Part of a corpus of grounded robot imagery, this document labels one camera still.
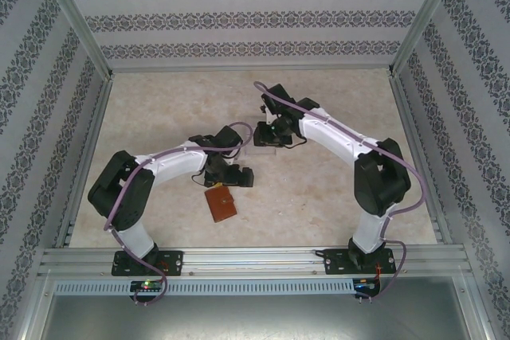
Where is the brown leather card holder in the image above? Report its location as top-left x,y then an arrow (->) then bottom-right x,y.
204,187 -> 237,224

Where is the grey metal sheet panel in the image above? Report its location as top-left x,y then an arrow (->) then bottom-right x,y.
39,294 -> 479,340

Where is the left gripper thin black cable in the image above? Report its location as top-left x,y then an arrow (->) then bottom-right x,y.
190,171 -> 212,189

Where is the gripper thin black cable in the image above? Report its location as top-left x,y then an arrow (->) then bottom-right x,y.
284,134 -> 308,150
190,171 -> 212,189

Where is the right gripper thin black cable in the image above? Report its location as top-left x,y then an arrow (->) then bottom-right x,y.
284,134 -> 308,150

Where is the aluminium frame cross bar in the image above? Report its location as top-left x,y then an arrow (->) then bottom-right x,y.
107,64 -> 395,75

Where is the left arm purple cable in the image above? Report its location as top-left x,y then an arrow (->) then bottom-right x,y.
104,122 -> 254,305

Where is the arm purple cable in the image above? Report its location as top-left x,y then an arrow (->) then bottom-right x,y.
104,122 -> 254,305
253,80 -> 426,305

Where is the aluminium mounting rail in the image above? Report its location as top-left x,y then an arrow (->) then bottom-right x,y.
37,247 -> 475,277

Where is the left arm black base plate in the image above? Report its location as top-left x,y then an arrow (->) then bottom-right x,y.
113,250 -> 185,277

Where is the grey slotted cable duct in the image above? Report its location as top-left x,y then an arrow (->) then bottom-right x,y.
53,278 -> 355,295

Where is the aluminium frame side rail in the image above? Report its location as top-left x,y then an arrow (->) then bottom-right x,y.
55,75 -> 115,248
392,75 -> 453,244

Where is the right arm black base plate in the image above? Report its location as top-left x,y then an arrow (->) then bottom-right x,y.
321,248 -> 395,276

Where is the aluminium frame post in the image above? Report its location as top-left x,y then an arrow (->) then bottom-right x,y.
22,272 -> 57,340
456,272 -> 493,340
388,0 -> 465,77
37,0 -> 115,78

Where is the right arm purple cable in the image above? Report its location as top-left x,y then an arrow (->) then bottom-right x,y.
253,80 -> 426,305

